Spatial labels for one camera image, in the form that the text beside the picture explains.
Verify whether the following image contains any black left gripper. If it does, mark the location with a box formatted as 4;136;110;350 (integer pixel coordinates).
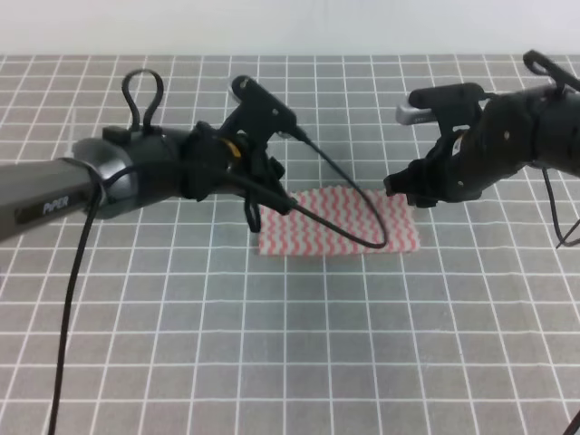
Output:
180;121;290;234

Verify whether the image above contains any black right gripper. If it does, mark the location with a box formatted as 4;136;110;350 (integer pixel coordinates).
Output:
383;128;526;208

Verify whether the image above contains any pink white wavy towel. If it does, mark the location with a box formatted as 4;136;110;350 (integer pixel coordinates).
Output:
258;186;421;256

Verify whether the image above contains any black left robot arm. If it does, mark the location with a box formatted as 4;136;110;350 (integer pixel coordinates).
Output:
1;122;292;240

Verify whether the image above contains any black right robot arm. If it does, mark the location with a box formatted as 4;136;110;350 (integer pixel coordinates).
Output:
383;50;579;208

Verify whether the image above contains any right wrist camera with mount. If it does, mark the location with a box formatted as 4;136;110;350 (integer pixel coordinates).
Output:
395;82;488;134

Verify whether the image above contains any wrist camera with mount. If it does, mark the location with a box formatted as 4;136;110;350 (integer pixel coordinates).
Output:
219;75;298;144
395;82;488;134

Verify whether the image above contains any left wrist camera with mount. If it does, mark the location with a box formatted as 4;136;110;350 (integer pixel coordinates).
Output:
219;75;298;144

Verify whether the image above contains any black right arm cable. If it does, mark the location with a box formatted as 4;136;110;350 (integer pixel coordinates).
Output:
541;167;580;250

